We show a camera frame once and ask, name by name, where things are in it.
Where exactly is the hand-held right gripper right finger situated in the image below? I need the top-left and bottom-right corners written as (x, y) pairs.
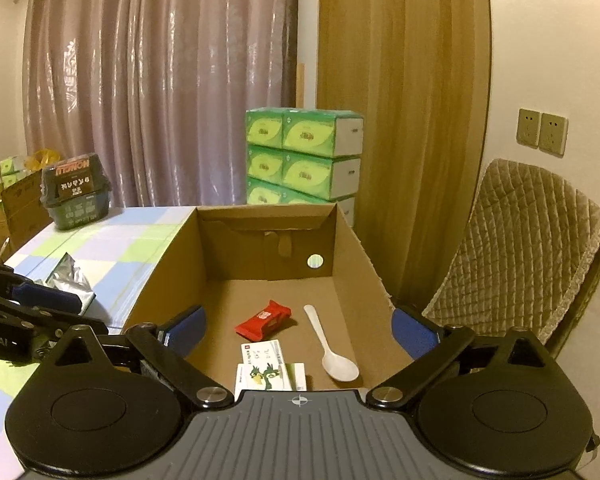
top-left (364, 305), bottom-right (565, 409)

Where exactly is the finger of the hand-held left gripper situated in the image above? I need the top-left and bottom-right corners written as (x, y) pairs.
top-left (0, 256), bottom-right (86, 316)
top-left (0, 287), bottom-right (111, 341)

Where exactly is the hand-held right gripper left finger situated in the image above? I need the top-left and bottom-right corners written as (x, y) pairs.
top-left (35, 304), bottom-right (234, 409)

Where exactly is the silver green foil bag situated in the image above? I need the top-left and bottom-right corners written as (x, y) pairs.
top-left (45, 252), bottom-right (97, 313)

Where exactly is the red snack packet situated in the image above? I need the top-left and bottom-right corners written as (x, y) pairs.
top-left (235, 300), bottom-right (292, 340)

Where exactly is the white plastic spoon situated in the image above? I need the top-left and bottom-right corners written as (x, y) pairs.
top-left (303, 305), bottom-right (360, 382)

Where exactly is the white packet with red label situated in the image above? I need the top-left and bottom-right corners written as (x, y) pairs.
top-left (240, 339), bottom-right (284, 367)

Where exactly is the brown cardboard box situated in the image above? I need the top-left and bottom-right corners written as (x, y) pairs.
top-left (121, 202), bottom-right (415, 396)

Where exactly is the dark green lidded container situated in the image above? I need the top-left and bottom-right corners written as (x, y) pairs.
top-left (40, 152), bottom-right (113, 231)

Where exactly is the checked tablecloth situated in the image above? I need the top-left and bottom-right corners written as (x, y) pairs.
top-left (0, 206), bottom-right (197, 466)

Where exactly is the open cardboard carton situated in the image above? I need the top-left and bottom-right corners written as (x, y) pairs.
top-left (0, 172), bottom-right (53, 261)

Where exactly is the yellow plastic bag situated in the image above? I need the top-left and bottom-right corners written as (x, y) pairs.
top-left (27, 149), bottom-right (61, 169)

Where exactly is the quilted beige chair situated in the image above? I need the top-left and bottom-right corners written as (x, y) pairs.
top-left (422, 158), bottom-right (600, 361)

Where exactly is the wooden door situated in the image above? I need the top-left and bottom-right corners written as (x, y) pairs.
top-left (317, 0), bottom-right (491, 311)

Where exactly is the stack of green tissue packs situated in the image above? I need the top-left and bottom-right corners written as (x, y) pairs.
top-left (245, 107), bottom-right (365, 228)

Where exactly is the shiny pink curtain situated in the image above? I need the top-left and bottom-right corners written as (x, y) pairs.
top-left (22, 0), bottom-right (301, 211)

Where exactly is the beige wall socket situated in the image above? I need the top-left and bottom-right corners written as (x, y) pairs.
top-left (516, 107), bottom-right (542, 148)
top-left (538, 112), bottom-right (568, 156)

